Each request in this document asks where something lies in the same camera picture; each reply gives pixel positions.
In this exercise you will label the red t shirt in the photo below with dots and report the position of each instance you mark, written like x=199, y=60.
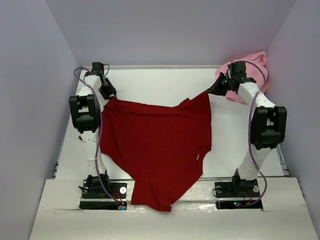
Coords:
x=162, y=148

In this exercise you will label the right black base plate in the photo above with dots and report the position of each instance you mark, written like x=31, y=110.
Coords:
x=232, y=196

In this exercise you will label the metal rail at front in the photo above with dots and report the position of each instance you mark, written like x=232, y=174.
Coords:
x=200, y=179

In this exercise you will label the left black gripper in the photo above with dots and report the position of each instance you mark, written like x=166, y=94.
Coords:
x=111, y=90

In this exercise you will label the pink t shirt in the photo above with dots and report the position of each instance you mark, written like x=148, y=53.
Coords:
x=260, y=60

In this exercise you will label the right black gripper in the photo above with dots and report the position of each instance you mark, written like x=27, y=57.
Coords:
x=215, y=88

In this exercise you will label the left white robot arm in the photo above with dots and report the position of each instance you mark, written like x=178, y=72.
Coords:
x=86, y=117

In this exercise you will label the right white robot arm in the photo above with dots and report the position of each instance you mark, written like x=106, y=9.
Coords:
x=266, y=130

